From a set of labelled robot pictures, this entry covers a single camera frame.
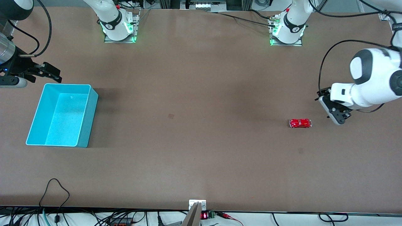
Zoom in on red beetle toy car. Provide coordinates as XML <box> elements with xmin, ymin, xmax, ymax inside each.
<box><xmin>289</xmin><ymin>118</ymin><xmax>312</xmax><ymax>129</ymax></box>

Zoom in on blue plastic box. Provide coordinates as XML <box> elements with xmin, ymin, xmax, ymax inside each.
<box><xmin>26</xmin><ymin>83</ymin><xmax>99</xmax><ymax>148</ymax></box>

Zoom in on orange grey connector box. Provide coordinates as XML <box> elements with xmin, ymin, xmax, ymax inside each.
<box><xmin>108</xmin><ymin>217</ymin><xmax>132</xmax><ymax>226</ymax></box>

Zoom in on red clip lead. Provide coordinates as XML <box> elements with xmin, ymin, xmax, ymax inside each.
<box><xmin>217</xmin><ymin>212</ymin><xmax>244</xmax><ymax>226</ymax></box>

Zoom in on white lit device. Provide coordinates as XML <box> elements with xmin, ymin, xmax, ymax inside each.
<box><xmin>195</xmin><ymin>2</ymin><xmax>227</xmax><ymax>12</ymax></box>

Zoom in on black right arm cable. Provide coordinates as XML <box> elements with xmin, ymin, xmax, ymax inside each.
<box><xmin>7</xmin><ymin>0</ymin><xmax>52</xmax><ymax>57</ymax></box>

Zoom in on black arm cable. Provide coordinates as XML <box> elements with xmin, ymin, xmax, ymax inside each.
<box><xmin>7</xmin><ymin>0</ymin><xmax>52</xmax><ymax>57</ymax></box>
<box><xmin>318</xmin><ymin>40</ymin><xmax>394</xmax><ymax>94</ymax></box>

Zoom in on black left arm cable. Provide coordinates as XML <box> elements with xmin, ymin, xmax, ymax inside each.
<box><xmin>318</xmin><ymin>40</ymin><xmax>394</xmax><ymax>94</ymax></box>

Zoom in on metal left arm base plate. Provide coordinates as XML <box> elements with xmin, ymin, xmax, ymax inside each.
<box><xmin>269</xmin><ymin>13</ymin><xmax>303</xmax><ymax>46</ymax></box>

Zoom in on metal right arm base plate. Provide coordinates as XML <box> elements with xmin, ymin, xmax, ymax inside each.
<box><xmin>104</xmin><ymin>9</ymin><xmax>140</xmax><ymax>43</ymax></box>

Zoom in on black coiled cable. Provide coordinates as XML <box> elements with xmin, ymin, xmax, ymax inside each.
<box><xmin>318</xmin><ymin>213</ymin><xmax>349</xmax><ymax>223</ymax></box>

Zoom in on thin black looped cable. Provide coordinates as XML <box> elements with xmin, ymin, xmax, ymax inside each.
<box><xmin>39</xmin><ymin>178</ymin><xmax>70</xmax><ymax>224</ymax></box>

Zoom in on black cable across table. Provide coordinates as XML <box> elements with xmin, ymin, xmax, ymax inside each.
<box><xmin>217</xmin><ymin>12</ymin><xmax>277</xmax><ymax>27</ymax></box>

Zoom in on white table edge bracket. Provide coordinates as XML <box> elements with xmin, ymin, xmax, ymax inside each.
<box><xmin>189</xmin><ymin>200</ymin><xmax>207</xmax><ymax>211</ymax></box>

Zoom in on grey metal mount bar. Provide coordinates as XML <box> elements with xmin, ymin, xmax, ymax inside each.
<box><xmin>182</xmin><ymin>202</ymin><xmax>202</xmax><ymax>226</ymax></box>

